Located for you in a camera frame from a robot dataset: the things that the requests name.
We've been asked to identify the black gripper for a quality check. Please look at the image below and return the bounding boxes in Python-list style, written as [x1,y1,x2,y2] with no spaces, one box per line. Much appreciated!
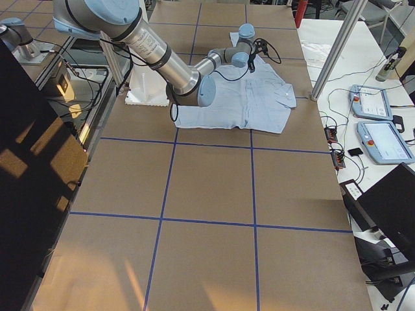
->
[248,38,269,73]

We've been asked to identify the light blue button-up shirt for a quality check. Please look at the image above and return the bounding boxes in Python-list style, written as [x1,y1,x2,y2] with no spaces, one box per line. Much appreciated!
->
[171,52,296,133]

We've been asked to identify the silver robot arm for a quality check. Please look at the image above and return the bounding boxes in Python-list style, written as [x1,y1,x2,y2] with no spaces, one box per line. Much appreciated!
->
[53,0,267,107]
[1,17,45,64]

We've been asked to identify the red cylinder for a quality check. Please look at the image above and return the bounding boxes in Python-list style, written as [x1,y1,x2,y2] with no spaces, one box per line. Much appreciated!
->
[294,0,308,23]

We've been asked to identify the orange black connector module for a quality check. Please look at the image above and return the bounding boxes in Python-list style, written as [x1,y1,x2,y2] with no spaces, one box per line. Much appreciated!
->
[324,127,338,143]

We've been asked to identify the far teach pendant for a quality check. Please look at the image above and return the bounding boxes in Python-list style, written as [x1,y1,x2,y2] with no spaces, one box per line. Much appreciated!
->
[350,84,393,121]

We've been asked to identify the teach pendant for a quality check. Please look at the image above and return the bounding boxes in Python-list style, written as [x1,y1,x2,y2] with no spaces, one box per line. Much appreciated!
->
[356,121,414,165]
[350,84,393,121]

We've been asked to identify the small black box device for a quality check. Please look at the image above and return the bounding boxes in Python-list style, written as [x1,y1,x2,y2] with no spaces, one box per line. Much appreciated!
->
[348,148,363,157]

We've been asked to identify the near teach pendant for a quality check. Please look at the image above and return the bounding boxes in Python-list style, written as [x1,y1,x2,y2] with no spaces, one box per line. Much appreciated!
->
[356,121,414,165]

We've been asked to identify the black monitor right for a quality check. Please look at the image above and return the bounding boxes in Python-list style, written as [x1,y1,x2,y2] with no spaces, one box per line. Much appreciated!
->
[343,162,415,302]

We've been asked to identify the black panel left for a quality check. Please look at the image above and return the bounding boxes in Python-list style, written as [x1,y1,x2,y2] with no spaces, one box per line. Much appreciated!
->
[1,45,87,310]

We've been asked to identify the aluminium frame post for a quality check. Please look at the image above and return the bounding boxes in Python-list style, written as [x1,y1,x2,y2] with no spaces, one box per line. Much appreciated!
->
[310,0,368,101]

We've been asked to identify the white pedestal column base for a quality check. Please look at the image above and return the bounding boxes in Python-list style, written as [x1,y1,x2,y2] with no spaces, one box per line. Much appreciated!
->
[125,65,169,107]

